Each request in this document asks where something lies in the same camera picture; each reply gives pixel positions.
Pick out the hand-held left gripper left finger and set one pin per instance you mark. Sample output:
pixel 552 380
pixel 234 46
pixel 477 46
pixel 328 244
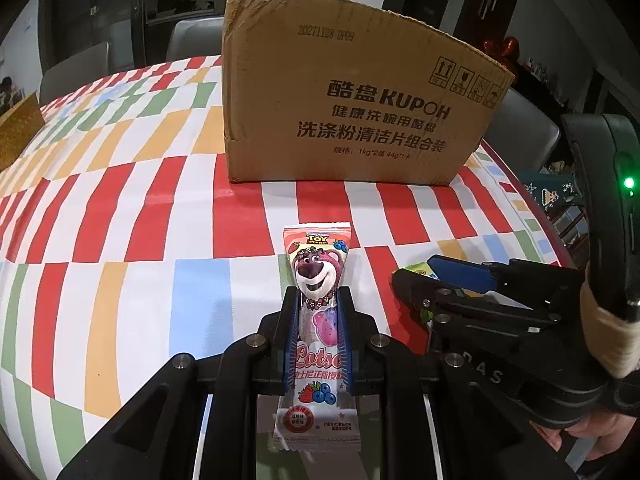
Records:
pixel 292 345

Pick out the person's right hand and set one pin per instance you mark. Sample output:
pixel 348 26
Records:
pixel 600 432

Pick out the grey chair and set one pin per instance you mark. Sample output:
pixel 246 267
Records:
pixel 195 40
pixel 75 72
pixel 525 125

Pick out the pink Lotso bear snack packet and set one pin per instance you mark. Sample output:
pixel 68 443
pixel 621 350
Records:
pixel 319 270

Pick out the golden brown box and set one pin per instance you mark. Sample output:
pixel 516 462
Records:
pixel 17 130

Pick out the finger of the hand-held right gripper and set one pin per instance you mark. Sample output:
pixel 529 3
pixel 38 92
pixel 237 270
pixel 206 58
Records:
pixel 450 305
pixel 462 272

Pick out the green candy packet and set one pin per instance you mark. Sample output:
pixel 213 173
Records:
pixel 417 269

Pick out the colourful checked tablecloth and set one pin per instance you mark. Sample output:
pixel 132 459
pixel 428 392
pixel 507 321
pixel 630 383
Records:
pixel 150 235

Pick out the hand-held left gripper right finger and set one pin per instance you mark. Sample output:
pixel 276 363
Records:
pixel 346 345

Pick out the brown cardboard box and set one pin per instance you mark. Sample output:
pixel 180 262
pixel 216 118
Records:
pixel 350 100

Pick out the red bow ornament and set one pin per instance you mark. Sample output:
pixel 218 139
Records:
pixel 502 52

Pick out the green patterned box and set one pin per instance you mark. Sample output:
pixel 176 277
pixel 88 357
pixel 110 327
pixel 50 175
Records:
pixel 550 190

